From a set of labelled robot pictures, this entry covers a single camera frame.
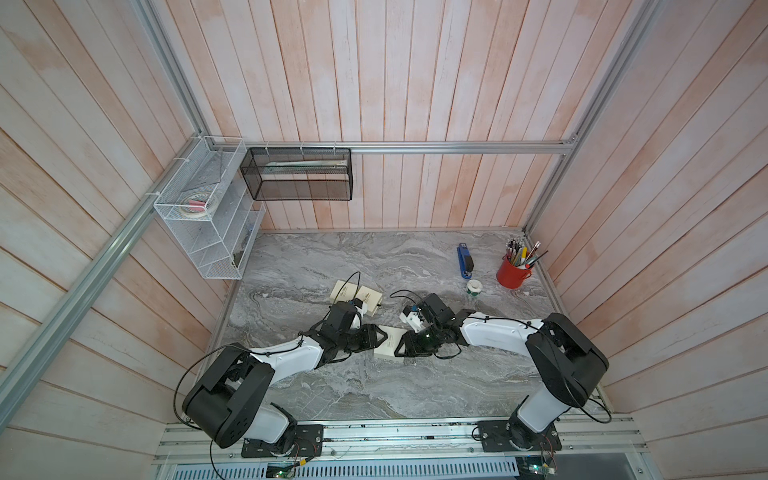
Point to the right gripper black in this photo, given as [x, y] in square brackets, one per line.
[410, 347]

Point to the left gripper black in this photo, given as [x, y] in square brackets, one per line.
[370, 337]

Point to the cream drawer jewelry box front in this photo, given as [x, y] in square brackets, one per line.
[344, 291]

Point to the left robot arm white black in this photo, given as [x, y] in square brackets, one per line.
[227, 401]

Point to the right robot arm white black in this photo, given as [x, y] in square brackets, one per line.
[569, 365]

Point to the small tape roll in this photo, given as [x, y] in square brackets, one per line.
[474, 287]

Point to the blue stapler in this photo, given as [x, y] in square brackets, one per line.
[466, 264]

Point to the red pen cup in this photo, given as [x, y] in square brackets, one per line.
[511, 276]

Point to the pens bundle in cup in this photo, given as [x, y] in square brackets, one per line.
[518, 255]

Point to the black mesh basket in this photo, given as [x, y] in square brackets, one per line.
[298, 174]

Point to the tape roll in rack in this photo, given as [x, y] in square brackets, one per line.
[198, 205]

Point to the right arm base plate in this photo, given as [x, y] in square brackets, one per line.
[513, 436]

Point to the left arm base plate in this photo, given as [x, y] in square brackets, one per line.
[301, 441]

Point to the white wire shelf rack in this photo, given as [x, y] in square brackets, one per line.
[219, 245]

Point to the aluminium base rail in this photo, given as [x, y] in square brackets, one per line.
[410, 439]

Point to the aluminium frame horizontal bar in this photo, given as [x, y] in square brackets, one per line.
[546, 147]

